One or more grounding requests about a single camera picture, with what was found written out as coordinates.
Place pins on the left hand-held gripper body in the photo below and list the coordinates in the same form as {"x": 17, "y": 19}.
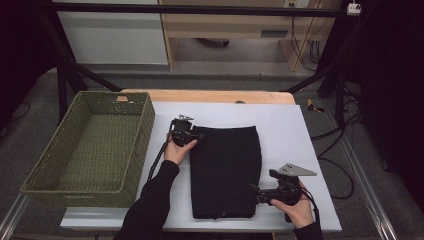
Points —
{"x": 181, "y": 131}

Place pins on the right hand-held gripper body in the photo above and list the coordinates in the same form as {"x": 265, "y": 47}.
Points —
{"x": 288, "y": 193}

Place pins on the black shirt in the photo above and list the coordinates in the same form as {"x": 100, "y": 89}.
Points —
{"x": 225, "y": 173}

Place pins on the green woven basket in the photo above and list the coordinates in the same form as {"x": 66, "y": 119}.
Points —
{"x": 96, "y": 150}

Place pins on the person's left hand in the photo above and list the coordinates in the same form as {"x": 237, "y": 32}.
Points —
{"x": 175, "y": 155}

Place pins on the person's right hand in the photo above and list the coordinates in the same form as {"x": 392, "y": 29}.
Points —
{"x": 300, "y": 215}

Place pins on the wooden table edge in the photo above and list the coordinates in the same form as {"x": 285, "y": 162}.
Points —
{"x": 206, "y": 96}

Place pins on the yellow black tape piece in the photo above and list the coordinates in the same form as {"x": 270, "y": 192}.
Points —
{"x": 312, "y": 105}

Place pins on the black object under desk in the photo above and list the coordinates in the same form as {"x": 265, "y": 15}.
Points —
{"x": 213, "y": 42}

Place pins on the black metal stand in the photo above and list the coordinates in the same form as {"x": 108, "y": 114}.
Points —
{"x": 61, "y": 90}
{"x": 339, "y": 96}

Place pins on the white cabinet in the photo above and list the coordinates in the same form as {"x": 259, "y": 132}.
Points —
{"x": 113, "y": 40}

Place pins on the light wooden desk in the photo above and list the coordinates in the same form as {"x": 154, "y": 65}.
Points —
{"x": 226, "y": 23}

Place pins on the black metal crossbar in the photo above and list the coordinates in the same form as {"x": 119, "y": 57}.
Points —
{"x": 200, "y": 9}

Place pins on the black curtain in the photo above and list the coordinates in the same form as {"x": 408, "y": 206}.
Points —
{"x": 20, "y": 50}
{"x": 396, "y": 83}

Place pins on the white power adapter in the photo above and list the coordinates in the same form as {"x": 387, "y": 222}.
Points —
{"x": 354, "y": 9}

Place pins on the aluminium rail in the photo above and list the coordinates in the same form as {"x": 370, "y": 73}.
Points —
{"x": 11, "y": 220}
{"x": 370, "y": 200}

